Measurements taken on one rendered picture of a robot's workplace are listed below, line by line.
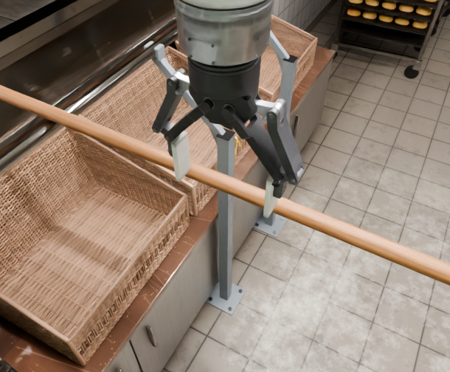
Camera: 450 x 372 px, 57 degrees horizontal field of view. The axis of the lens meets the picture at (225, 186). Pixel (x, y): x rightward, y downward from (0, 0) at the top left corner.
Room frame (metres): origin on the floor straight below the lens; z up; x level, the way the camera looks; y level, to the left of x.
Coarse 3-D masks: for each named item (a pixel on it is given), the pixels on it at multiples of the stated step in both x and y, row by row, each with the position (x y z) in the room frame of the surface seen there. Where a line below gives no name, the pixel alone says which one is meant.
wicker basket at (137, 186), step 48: (48, 144) 1.02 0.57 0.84; (96, 144) 1.04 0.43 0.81; (0, 192) 0.83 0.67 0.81; (48, 192) 0.93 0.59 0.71; (96, 192) 1.04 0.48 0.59; (144, 192) 0.97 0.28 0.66; (0, 240) 0.74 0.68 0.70; (48, 240) 0.82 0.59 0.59; (96, 240) 0.82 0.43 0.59; (144, 240) 0.82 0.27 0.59; (0, 288) 0.64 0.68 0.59; (48, 288) 0.64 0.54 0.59; (96, 288) 0.64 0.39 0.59; (48, 336) 0.45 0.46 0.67; (96, 336) 0.47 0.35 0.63
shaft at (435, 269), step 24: (0, 96) 0.76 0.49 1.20; (24, 96) 0.75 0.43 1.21; (72, 120) 0.67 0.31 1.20; (120, 144) 0.60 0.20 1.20; (144, 144) 0.60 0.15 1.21; (168, 168) 0.55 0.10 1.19; (192, 168) 0.53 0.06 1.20; (240, 192) 0.48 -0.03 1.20; (264, 192) 0.48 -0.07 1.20; (288, 216) 0.43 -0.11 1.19; (312, 216) 0.42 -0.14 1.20; (360, 240) 0.38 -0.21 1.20; (384, 240) 0.38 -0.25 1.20; (408, 264) 0.34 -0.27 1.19; (432, 264) 0.33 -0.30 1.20
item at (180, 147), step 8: (184, 136) 0.42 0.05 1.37; (176, 144) 0.41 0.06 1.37; (184, 144) 0.42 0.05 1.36; (176, 152) 0.40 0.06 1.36; (184, 152) 0.42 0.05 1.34; (176, 160) 0.40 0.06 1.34; (184, 160) 0.42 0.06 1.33; (176, 168) 0.41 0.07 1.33; (184, 168) 0.42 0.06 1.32; (176, 176) 0.41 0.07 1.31
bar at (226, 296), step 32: (128, 64) 0.93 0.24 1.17; (160, 64) 1.02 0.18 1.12; (288, 64) 1.33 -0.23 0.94; (96, 96) 0.81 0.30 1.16; (288, 96) 1.33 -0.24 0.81; (224, 128) 0.96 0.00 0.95; (0, 160) 0.59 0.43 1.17; (224, 160) 0.91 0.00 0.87; (224, 224) 0.91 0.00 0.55; (256, 224) 1.33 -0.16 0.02; (224, 256) 0.91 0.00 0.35; (224, 288) 0.91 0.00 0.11
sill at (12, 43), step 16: (64, 0) 1.30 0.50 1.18; (80, 0) 1.31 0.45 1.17; (96, 0) 1.37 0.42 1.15; (32, 16) 1.19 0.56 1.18; (48, 16) 1.19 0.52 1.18; (64, 16) 1.24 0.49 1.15; (0, 32) 1.09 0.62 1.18; (16, 32) 1.09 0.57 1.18; (32, 32) 1.13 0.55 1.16; (0, 48) 1.03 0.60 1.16; (16, 48) 1.07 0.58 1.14
